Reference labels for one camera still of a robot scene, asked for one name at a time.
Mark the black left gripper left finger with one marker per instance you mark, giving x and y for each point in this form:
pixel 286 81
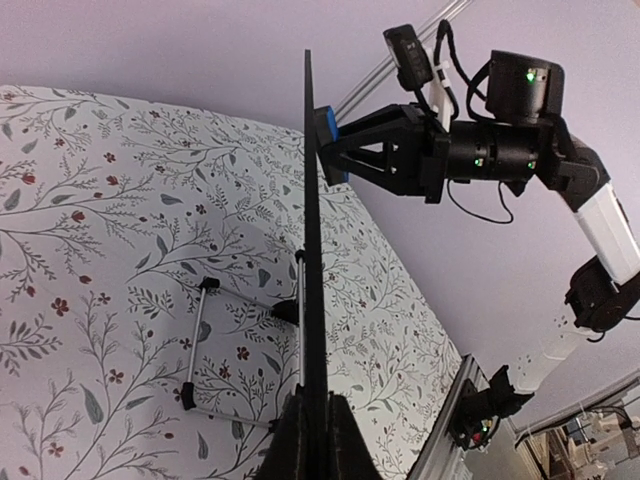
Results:
pixel 285 457

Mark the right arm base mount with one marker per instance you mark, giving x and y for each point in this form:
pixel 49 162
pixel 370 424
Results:
pixel 477 414

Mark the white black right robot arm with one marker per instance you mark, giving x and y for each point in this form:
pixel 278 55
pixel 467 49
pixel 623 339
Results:
pixel 524 90

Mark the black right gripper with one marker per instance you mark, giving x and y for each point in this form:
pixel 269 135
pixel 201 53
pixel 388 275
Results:
pixel 468 151

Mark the metal wire whiteboard stand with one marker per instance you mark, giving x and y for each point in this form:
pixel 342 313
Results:
pixel 288 311

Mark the right aluminium corner post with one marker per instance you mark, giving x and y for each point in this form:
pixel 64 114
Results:
pixel 387 66

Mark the floral patterned table mat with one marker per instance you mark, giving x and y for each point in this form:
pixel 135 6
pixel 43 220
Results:
pixel 112 212

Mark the blue whiteboard eraser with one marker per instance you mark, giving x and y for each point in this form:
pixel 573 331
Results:
pixel 327 134

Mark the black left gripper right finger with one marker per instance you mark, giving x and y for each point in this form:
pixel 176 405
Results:
pixel 348 455

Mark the white whiteboard black frame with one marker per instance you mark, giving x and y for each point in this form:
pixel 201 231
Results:
pixel 315 372

